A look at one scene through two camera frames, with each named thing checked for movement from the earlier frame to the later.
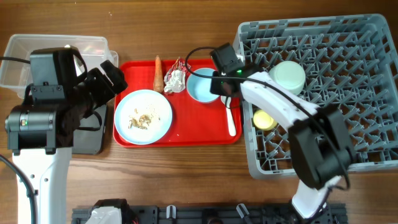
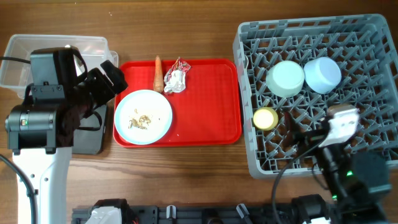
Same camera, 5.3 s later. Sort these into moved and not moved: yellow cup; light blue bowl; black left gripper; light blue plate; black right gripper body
Moved: light blue bowl; black right gripper body
Not moved: yellow cup; black left gripper; light blue plate
